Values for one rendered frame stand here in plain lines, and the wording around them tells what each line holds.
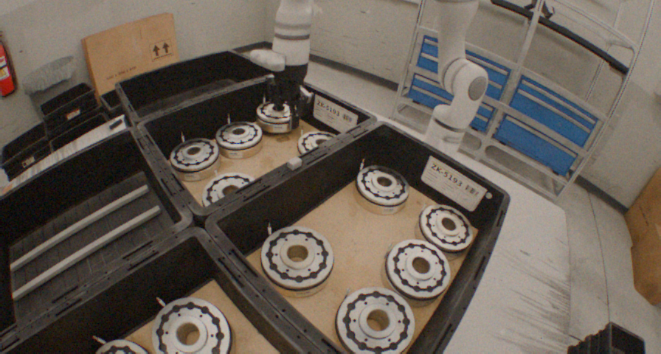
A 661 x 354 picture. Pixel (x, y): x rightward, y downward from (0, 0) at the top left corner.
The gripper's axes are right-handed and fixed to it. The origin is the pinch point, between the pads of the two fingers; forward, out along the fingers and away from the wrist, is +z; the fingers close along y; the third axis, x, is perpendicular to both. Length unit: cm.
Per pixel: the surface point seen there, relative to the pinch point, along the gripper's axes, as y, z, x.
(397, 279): -39.5, 1.0, 15.2
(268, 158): -4.8, 4.2, 9.0
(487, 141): -36, 60, -177
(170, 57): 263, 57, -54
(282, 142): -2.2, 4.2, 3.1
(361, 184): -24.3, 1.0, 3.5
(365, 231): -30.2, 4.2, 9.2
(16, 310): -6, 4, 69
